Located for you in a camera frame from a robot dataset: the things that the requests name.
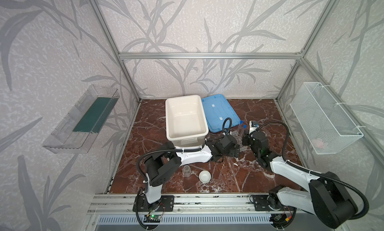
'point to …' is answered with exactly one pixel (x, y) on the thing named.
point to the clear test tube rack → (238, 138)
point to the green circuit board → (152, 218)
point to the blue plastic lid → (217, 108)
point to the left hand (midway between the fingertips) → (235, 145)
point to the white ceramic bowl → (205, 176)
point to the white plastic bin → (186, 123)
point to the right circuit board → (280, 219)
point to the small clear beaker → (187, 171)
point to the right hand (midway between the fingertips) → (246, 126)
